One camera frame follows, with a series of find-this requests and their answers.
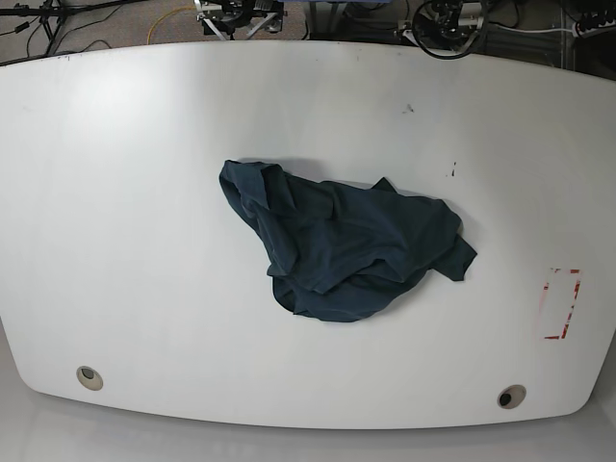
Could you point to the dark teal T-shirt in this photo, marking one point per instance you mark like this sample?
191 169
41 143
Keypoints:
338 253

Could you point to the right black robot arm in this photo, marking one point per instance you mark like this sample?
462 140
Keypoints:
222 18

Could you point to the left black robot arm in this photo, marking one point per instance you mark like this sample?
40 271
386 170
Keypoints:
446 30

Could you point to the red tape rectangle marking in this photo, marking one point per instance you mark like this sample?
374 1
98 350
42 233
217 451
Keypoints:
557 303

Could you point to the black tripod stand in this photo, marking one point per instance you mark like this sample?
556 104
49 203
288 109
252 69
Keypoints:
50 17

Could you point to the white power strip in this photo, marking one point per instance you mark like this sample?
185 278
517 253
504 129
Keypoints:
591 24

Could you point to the right table cable grommet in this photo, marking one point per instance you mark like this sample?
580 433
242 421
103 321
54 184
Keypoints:
511 397

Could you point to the table cable grommet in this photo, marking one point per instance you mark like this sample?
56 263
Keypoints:
89 378
511 397

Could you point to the left table cable grommet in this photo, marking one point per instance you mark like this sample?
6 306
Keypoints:
89 378

